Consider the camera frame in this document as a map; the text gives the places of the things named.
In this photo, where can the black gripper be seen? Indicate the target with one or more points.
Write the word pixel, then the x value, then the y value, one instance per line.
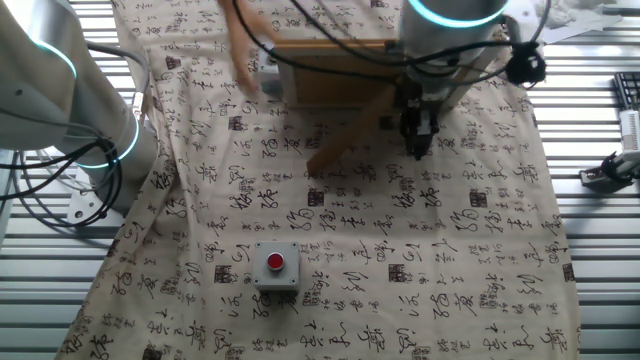
pixel 419 112

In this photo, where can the black keyboard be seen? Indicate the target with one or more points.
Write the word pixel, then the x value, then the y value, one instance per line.
pixel 629 90

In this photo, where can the wooden picture frame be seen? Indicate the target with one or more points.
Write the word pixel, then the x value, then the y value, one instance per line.
pixel 330 85

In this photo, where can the grey box with green button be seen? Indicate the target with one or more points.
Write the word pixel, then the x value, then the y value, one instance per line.
pixel 267 82

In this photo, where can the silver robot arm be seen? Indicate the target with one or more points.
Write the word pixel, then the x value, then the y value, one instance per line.
pixel 50 100

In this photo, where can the grey box with red button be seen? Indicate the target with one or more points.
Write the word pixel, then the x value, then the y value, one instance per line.
pixel 265 280

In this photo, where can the beige calligraphy print cloth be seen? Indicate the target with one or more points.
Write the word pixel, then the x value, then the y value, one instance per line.
pixel 350 225

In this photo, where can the blurred person hand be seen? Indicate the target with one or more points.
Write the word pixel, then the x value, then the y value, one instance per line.
pixel 240 40

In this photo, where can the white crumpled paper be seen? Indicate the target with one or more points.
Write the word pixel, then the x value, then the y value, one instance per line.
pixel 565 20

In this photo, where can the silver ribbed camera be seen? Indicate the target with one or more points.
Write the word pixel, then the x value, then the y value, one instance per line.
pixel 631 130

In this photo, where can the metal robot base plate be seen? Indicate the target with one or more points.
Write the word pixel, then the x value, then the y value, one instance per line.
pixel 82 210

